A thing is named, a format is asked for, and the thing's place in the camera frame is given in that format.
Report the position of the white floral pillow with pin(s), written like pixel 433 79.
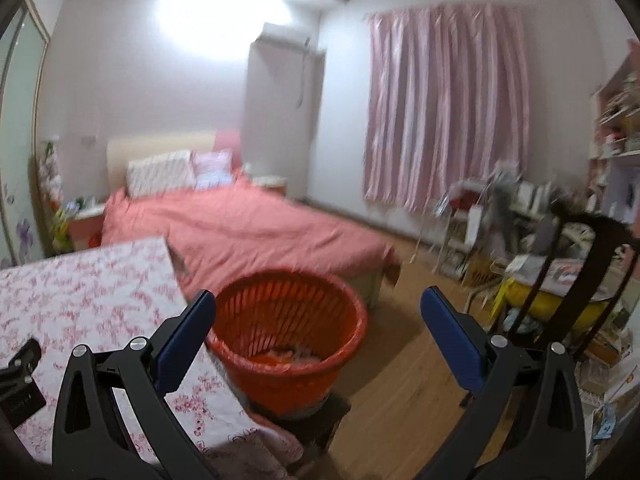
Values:
pixel 160 174

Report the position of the floral pink white tablecloth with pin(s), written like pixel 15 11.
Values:
pixel 103 298

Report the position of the pink striped pillow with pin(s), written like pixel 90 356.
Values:
pixel 213 169

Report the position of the white air conditioner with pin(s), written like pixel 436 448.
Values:
pixel 283 92

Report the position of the pink white nightstand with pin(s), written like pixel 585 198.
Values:
pixel 86 228

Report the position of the cluttered white shelf rack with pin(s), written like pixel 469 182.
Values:
pixel 613 172

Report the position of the stack of plush toys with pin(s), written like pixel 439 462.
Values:
pixel 51 192

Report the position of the orange plastic laundry basket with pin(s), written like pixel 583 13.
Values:
pixel 283 336

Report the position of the pink striped curtain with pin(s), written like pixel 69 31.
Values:
pixel 449 100

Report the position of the black chair frame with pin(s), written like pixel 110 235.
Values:
pixel 609 234

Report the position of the coral pink bed duvet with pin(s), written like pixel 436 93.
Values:
pixel 220 234

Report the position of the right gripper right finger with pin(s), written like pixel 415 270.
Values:
pixel 459 338

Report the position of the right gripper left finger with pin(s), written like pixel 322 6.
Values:
pixel 178 340

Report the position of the sliding wardrobe with purple flowers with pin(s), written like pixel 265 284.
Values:
pixel 23 231

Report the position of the far bedside table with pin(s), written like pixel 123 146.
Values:
pixel 273 184

